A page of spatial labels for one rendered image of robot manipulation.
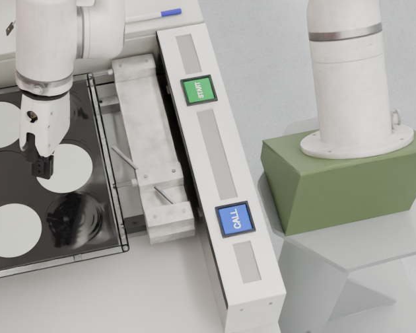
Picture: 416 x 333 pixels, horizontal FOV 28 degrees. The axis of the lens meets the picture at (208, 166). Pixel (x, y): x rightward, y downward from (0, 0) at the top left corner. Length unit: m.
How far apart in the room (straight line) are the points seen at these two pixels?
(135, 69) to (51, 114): 0.35
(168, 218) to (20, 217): 0.25
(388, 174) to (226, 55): 1.41
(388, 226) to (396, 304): 0.84
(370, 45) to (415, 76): 1.43
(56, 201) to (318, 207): 0.45
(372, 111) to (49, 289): 0.62
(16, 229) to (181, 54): 0.43
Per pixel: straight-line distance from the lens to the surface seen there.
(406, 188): 1.48
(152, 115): 1.55
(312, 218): 1.46
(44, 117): 1.26
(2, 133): 1.54
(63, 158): 1.49
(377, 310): 2.35
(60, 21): 1.19
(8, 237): 1.43
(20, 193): 1.47
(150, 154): 1.50
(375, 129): 1.37
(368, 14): 1.34
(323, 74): 1.36
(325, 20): 1.34
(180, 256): 1.48
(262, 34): 2.79
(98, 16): 1.21
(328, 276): 1.76
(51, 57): 1.21
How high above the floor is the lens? 2.18
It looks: 60 degrees down
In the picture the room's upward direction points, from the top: 3 degrees clockwise
